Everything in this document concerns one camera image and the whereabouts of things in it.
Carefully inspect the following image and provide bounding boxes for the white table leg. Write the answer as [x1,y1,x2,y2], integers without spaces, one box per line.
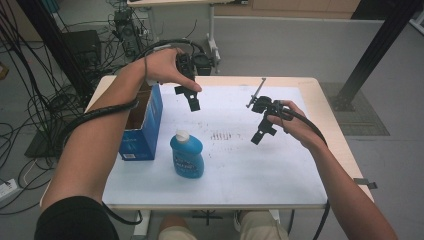
[133,209,152,238]

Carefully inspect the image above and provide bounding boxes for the person's leg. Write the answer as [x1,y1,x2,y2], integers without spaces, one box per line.
[237,209,290,240]
[156,213,200,240]

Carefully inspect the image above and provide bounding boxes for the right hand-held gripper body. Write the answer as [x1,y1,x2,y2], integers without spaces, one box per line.
[245,77,285,118]

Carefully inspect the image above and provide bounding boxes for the person's left leg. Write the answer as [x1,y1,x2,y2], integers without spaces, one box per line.
[156,213,200,240]

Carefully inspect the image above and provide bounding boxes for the black metal stand post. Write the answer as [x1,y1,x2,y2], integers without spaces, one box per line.
[329,0,424,113]
[16,0,97,98]

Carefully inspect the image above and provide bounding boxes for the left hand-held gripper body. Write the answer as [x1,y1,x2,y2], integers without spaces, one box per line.
[175,52,214,81]

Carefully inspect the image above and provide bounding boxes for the tangle of black floor cables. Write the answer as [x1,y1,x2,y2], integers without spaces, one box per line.
[0,0,149,215]

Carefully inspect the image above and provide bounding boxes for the grey metal bracket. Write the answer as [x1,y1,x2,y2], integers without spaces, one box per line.
[353,177,379,190]

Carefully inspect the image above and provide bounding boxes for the white power strip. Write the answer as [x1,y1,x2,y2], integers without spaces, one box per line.
[0,178,19,202]

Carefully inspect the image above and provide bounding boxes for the person's right leg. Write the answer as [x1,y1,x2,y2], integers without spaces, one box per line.
[237,209,290,240]

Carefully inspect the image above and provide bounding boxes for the black corrugated right gripper cable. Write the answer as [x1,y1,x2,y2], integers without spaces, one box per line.
[279,107,332,240]

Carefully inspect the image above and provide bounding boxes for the black floor plate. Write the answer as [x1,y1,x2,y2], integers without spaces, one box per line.
[24,129,68,160]

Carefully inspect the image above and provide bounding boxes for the black corrugated left gripper cable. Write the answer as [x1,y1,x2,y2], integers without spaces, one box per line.
[59,38,208,226]

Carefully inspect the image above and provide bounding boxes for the person's right hand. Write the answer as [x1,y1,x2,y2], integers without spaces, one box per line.
[266,99,327,152]

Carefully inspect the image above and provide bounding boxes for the blue bottle with white cap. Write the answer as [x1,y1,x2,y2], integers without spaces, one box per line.
[169,129,205,180]

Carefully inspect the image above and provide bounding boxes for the person's left hand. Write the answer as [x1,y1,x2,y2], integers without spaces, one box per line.
[143,47,203,94]

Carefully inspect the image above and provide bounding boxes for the grey floor mat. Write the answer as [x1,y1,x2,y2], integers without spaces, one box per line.
[319,82,391,137]

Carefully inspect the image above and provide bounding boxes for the black box on floor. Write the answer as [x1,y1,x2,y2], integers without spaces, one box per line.
[63,29,103,68]

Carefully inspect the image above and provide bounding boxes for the wooden cabinet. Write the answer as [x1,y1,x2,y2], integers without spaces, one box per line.
[213,0,363,20]

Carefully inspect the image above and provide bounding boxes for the blue cardboard box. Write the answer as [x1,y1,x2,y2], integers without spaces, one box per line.
[118,83,164,162]

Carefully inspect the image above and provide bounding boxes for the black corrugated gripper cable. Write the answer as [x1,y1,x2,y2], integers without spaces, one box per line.
[59,38,208,226]
[279,107,332,240]

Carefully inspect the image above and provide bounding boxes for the black shirt sleeve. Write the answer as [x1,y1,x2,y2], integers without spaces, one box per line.
[34,195,120,240]

